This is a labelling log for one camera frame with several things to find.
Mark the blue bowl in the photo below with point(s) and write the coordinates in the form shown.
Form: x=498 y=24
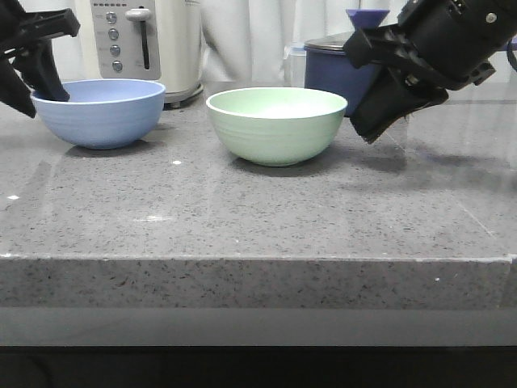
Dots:
x=103 y=114

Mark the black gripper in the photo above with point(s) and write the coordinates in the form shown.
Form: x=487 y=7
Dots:
x=27 y=37
x=433 y=46

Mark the glass pot lid blue knob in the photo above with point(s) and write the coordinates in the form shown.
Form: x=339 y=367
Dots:
x=360 y=19

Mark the dark blue saucepan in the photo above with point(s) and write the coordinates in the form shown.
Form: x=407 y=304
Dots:
x=351 y=72

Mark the clear plastic container blue lid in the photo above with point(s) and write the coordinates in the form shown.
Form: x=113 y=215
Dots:
x=294 y=65

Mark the cream and silver toaster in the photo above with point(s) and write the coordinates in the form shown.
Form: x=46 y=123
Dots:
x=160 y=41

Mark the white curtain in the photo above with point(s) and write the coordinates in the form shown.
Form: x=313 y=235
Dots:
x=245 y=40

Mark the green bowl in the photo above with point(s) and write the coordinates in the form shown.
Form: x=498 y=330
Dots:
x=276 y=126

